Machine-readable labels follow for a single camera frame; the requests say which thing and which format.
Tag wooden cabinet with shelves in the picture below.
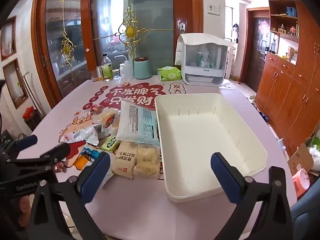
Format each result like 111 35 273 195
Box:
255 0 320 155

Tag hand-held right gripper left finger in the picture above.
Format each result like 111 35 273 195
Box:
29 151 112 240

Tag pink plastic stool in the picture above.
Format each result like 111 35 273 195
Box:
292 168 310 198

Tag tall white plastic bottle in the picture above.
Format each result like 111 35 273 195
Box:
124 60 134 79

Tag white dish cabinet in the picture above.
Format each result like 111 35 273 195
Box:
180 44 228 87

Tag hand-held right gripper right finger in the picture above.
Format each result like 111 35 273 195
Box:
210 152 293 240

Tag printed pink tablecloth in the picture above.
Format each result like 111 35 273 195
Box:
16 76 298 240

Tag red box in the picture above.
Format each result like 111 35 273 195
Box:
22 106 35 119

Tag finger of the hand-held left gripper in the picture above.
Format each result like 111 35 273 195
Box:
5 142 71 172
5 134 38 155

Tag large wooden wall niche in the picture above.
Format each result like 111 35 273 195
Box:
2 58 29 109

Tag dark entrance door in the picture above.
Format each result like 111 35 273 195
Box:
244 7 271 93

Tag blue chair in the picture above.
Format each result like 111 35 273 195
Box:
291 175 320 240

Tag orange snack packet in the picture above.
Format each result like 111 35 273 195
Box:
72 154 94 170

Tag small green snack packet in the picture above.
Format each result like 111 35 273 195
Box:
100 136 120 153

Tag wooden glass sliding doors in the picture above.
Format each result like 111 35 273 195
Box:
31 0 203 108

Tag clear packet of yellow puffs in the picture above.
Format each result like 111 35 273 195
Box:
132 145 161 179

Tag teal canister brown lid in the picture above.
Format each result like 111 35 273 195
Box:
134 57 152 80

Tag white red snack packet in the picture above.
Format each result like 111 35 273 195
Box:
61 126 100 147

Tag blue white snack wrapper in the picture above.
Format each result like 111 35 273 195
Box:
80 146 102 159

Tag cardboard box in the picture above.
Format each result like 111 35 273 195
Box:
287 136 320 175

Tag green tissue pack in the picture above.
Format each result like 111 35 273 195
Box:
157 66 182 82

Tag small wooden wall niche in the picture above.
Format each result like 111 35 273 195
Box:
0 16 17 61

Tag white cloth cover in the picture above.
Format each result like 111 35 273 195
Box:
174 33 235 66

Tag person's left hand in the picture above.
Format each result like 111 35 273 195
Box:
17 195 32 228

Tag beige cracker packet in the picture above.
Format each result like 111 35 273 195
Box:
110 141 137 180

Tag white wall switch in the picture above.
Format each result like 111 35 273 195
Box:
207 4 221 15

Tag white plastic bin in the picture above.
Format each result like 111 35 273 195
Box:
154 93 268 203

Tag oil bottle green label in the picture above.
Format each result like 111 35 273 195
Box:
101 53 114 82

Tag large white blue snack bag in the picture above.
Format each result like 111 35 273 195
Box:
115 100 160 147

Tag clear bag of pastries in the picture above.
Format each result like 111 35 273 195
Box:
94 107 120 130

